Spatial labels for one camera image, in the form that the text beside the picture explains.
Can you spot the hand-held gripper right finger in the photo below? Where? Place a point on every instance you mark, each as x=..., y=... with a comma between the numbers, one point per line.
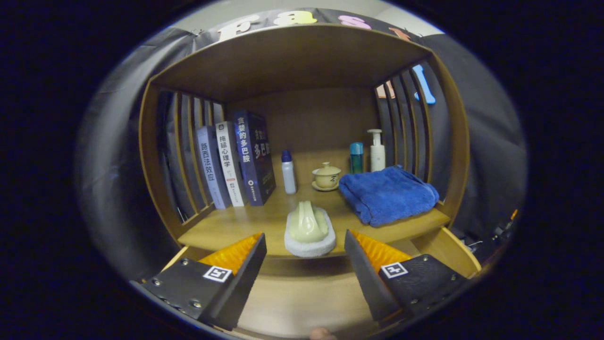
x=365, y=283

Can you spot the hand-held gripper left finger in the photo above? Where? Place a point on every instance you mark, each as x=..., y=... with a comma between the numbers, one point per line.
x=236, y=288

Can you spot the pale green brush white sponge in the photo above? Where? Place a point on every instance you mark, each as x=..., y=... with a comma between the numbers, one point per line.
x=306, y=226

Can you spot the wooden countertop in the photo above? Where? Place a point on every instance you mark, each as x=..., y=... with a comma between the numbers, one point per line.
x=264, y=222

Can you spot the wooden cabinet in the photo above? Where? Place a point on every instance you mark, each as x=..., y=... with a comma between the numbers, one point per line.
x=306, y=123

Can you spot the folded blue towel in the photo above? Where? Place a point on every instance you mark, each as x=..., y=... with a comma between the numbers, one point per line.
x=387, y=196

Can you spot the beige lidded tea cup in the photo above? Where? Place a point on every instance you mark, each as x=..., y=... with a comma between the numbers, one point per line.
x=326, y=178

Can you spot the white bottle with blue cap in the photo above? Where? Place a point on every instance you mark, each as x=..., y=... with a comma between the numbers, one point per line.
x=289, y=177

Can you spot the teal bottle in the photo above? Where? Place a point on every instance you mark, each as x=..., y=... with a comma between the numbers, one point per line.
x=356, y=160

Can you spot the white book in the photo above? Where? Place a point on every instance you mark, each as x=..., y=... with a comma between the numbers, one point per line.
x=229, y=163

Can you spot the light blue book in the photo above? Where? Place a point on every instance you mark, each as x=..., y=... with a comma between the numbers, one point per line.
x=210, y=165

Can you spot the white pump bottle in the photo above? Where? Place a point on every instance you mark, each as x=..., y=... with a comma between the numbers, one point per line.
x=377, y=156

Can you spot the dark blue book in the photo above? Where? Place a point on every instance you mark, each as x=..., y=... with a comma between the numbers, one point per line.
x=250, y=160

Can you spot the black equipment with orange tip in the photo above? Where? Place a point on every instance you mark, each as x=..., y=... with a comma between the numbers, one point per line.
x=500, y=231

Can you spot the black backdrop cloth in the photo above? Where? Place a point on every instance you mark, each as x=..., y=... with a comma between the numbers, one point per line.
x=118, y=165

